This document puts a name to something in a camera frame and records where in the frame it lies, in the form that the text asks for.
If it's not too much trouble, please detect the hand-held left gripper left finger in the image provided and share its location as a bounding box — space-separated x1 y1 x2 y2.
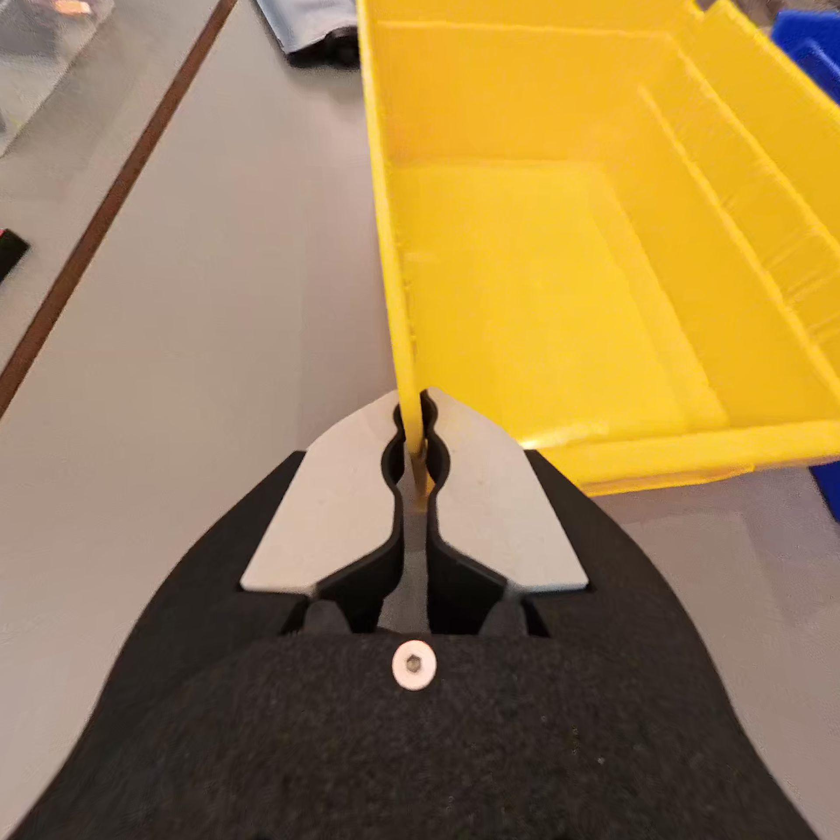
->
238 390 405 636

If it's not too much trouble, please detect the clear plastic box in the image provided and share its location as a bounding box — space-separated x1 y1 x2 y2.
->
0 0 114 157

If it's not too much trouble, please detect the black device with red mark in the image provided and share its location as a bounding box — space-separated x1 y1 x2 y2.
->
0 226 32 284

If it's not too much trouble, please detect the blue plastic bin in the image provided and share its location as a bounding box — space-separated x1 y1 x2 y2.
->
771 10 840 522

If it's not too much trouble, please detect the yellow plastic bin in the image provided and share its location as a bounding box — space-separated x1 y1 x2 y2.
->
356 0 840 508

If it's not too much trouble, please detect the grey pouch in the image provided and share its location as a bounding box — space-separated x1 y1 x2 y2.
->
252 0 362 68

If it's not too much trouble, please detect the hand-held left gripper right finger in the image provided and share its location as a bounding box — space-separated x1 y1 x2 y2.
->
419 387 590 636

